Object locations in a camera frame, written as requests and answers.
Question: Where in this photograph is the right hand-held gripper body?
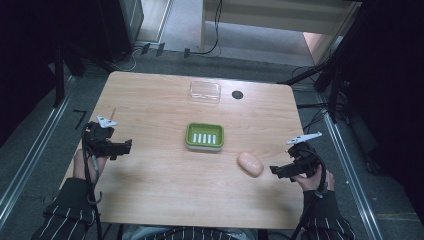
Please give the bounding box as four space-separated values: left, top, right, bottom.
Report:
285 131 323 183

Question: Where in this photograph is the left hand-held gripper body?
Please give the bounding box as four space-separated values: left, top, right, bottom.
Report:
83 114 121 158

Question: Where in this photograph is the pink soap bar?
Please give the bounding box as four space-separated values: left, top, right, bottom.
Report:
236 151 265 178

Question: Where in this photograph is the green soap dish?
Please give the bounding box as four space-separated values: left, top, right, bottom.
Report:
184 122 225 152

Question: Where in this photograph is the person's right hand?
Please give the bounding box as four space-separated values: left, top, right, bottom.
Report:
293 165 336 193

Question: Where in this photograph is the person's left hand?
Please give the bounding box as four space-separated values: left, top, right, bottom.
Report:
73 148 108 185

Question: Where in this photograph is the black metal stand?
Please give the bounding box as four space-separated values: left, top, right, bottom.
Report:
276 0 368 124

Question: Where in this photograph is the clear plastic lid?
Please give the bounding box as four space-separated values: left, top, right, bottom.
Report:
188 80 222 105

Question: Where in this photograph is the person's lap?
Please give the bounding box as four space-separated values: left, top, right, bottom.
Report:
121 224 258 240

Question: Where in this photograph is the black cabinet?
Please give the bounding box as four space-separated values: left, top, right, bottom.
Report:
95 0 145 64

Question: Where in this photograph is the white desk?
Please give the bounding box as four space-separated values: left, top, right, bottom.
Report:
199 0 362 66

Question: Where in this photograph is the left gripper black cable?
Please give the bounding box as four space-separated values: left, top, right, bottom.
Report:
81 121 105 240

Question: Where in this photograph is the metal floor rail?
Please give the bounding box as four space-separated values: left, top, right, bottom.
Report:
0 75 76 222
319 99 385 240

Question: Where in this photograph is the white floor cable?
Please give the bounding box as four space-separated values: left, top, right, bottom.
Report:
111 46 145 73

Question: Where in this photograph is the hanging black cable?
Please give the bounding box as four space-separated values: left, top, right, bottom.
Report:
183 0 224 58

